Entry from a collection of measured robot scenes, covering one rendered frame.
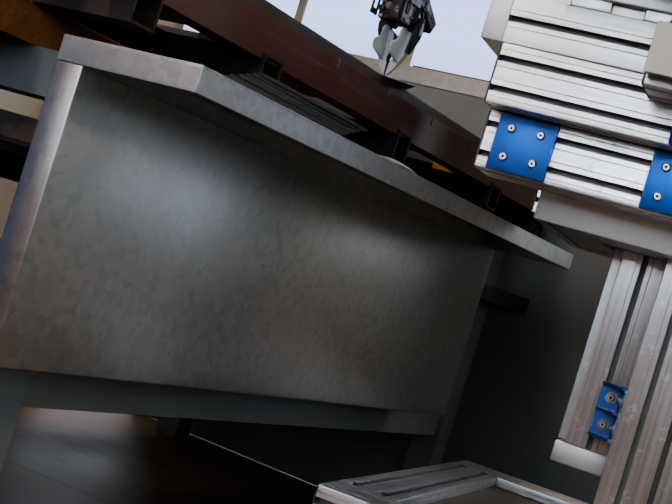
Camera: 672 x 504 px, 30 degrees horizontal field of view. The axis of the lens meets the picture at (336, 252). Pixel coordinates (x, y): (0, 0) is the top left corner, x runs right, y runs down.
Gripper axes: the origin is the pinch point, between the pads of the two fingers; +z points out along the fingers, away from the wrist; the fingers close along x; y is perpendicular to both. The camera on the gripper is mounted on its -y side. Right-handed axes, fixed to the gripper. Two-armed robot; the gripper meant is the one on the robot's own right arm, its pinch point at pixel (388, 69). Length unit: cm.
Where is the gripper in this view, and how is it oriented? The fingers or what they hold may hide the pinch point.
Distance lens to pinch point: 241.8
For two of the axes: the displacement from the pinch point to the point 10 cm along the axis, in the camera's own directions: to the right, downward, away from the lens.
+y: -4.7, -1.6, -8.7
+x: 8.3, 2.5, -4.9
